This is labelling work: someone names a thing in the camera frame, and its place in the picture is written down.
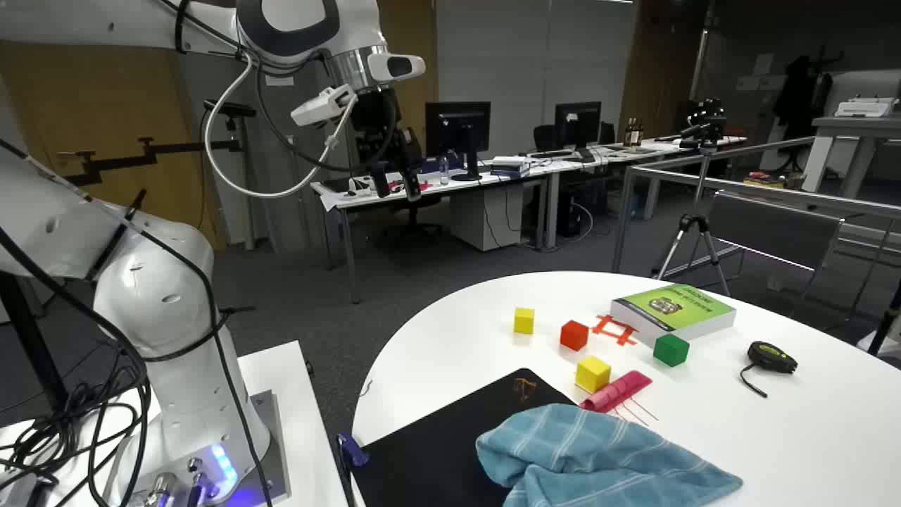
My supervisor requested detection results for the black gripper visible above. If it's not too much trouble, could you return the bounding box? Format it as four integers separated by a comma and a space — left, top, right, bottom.
352, 85, 426, 202

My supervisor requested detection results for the blue checked kitchen towel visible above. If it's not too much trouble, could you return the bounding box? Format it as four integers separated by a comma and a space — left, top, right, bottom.
474, 403, 746, 507

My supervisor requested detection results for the black computer monitor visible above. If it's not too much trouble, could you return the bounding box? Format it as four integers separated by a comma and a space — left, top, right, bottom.
423, 99, 492, 179
553, 99, 607, 152

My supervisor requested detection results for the white desk cabinet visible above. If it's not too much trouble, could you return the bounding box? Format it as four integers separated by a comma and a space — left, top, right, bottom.
449, 179, 529, 252

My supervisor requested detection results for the long white office desk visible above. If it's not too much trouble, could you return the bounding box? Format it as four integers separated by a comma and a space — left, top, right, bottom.
312, 134, 754, 276

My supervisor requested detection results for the yellow cube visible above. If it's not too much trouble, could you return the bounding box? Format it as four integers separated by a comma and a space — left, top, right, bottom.
574, 354, 614, 396
509, 303, 539, 337

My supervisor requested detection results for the red cube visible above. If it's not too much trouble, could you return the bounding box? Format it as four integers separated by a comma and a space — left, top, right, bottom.
559, 318, 592, 354

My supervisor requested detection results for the white robot mounting platform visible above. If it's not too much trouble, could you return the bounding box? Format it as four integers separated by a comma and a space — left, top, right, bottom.
0, 337, 350, 507

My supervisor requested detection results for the black mat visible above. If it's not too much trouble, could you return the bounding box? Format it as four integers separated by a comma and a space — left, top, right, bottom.
350, 365, 578, 507

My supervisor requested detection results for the blue clamp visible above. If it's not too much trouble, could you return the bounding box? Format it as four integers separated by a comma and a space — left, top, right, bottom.
335, 431, 373, 473

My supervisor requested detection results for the green book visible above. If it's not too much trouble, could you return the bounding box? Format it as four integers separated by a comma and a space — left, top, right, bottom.
608, 280, 737, 349

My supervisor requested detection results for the yellow-green block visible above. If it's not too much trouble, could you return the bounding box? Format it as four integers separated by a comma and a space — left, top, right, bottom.
580, 368, 656, 417

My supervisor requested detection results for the green cube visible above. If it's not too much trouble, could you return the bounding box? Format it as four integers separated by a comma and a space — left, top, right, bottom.
652, 331, 694, 368

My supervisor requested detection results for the grey metal railing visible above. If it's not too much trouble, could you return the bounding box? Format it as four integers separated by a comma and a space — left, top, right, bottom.
612, 134, 901, 283

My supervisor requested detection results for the grey railing panel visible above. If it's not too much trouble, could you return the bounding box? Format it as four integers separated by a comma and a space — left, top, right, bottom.
706, 187, 846, 276

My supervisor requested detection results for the white framed table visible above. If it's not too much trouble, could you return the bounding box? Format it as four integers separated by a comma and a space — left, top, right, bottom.
802, 113, 901, 197

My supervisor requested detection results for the white box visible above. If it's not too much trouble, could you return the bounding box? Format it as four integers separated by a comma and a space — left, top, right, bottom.
832, 66, 901, 120

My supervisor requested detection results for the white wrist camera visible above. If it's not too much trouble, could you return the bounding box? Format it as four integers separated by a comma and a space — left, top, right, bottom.
288, 82, 360, 130

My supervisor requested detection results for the white camera cable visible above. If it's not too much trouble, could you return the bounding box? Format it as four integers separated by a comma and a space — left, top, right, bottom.
204, 49, 360, 202

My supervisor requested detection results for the black wall bracket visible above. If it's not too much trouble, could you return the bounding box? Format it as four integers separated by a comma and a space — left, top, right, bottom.
59, 134, 249, 185

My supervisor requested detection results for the red plastic frame piece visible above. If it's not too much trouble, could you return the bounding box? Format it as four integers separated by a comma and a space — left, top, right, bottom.
590, 313, 639, 349

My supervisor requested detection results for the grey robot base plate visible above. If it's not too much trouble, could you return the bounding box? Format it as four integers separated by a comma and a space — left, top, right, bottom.
236, 389, 293, 504

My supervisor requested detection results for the black camera tripod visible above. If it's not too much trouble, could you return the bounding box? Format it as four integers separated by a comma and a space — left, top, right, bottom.
653, 137, 735, 296

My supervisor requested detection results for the black camera on tripod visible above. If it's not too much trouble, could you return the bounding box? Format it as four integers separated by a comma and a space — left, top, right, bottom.
680, 95, 729, 152

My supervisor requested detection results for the black tool with cord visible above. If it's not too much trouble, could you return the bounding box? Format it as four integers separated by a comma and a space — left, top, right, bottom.
737, 337, 799, 399

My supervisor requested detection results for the black cable bundle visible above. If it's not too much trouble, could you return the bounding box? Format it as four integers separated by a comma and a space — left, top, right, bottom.
0, 137, 284, 507

